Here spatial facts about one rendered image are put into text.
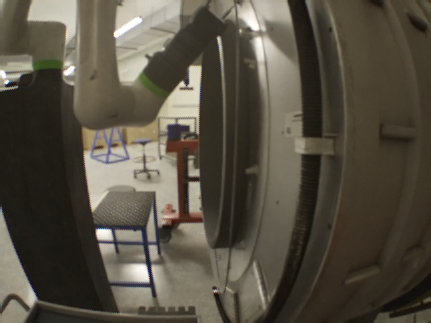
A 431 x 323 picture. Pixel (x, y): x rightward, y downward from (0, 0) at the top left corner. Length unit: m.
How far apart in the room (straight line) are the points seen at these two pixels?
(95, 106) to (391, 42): 0.46
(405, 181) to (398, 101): 0.09
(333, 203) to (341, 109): 0.08
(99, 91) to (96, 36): 0.12
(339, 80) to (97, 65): 0.40
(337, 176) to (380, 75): 0.12
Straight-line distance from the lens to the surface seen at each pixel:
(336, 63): 0.22
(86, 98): 0.45
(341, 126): 0.20
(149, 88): 0.52
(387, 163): 0.27
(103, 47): 0.48
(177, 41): 0.51
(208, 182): 1.18
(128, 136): 7.75
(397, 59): 0.31
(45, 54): 0.88
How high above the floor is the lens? 1.26
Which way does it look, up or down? 14 degrees down
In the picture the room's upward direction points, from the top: 1 degrees clockwise
